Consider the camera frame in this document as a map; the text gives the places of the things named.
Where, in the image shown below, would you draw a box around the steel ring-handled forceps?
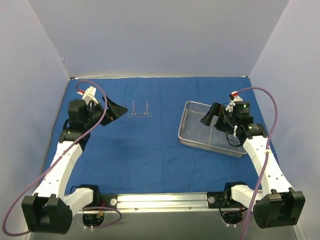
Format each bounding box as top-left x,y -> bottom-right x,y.
140,101 -> 152,118
128,100 -> 140,119

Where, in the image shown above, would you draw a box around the wire mesh instrument tray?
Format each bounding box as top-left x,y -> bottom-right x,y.
178,101 -> 247,158

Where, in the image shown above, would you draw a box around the blue surgical wrap cloth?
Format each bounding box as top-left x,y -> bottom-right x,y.
35,76 -> 288,195

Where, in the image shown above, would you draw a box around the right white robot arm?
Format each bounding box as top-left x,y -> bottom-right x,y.
200,99 -> 306,229

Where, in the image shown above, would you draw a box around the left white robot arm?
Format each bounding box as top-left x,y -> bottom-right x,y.
21,97 -> 128,234

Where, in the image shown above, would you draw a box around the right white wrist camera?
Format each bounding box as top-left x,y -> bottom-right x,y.
225,91 -> 243,113

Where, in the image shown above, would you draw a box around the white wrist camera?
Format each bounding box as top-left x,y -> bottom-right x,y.
225,91 -> 243,113
77,86 -> 99,105

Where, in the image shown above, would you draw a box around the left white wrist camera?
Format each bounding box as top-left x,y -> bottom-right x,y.
77,86 -> 99,105

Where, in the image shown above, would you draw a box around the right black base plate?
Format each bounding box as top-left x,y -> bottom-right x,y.
206,192 -> 245,210

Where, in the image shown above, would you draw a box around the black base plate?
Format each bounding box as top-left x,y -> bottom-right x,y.
98,193 -> 118,209
206,192 -> 245,210

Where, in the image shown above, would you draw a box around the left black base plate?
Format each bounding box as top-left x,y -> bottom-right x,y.
98,193 -> 118,209

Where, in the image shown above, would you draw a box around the aluminium front rail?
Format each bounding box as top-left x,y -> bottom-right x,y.
62,188 -> 298,215

